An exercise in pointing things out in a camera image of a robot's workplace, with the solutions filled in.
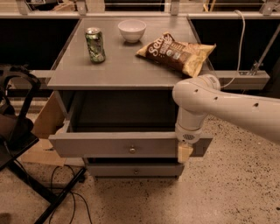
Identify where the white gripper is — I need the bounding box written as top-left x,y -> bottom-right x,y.
175,123 -> 202,164

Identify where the grey top drawer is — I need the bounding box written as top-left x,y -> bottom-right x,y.
48,90 -> 214,159

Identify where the grey drawer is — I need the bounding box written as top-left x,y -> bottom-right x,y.
87,164 -> 185,177
48,90 -> 214,159

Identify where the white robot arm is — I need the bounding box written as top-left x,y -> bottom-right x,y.
172,74 -> 280,163

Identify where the grey bottom drawer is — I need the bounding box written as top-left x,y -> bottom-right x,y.
87,164 -> 185,177

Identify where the grey drawer cabinet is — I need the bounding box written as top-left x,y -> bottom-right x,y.
48,17 -> 209,168

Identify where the brown chip bag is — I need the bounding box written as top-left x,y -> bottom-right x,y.
136,32 -> 216,78

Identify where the white bowl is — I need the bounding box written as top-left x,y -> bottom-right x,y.
118,19 -> 146,43

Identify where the brown cardboard box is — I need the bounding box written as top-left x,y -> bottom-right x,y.
21,93 -> 66,166

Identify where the green soda can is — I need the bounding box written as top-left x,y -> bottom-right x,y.
85,27 -> 106,63

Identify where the black office chair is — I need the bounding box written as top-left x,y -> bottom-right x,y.
0,65 -> 86,224

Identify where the black floor cable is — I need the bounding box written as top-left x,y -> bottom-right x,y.
47,164 -> 94,224

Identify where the white hanging cable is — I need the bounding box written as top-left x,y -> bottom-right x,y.
219,9 -> 247,89

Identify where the metal window rail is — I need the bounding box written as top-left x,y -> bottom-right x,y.
0,0 -> 280,18

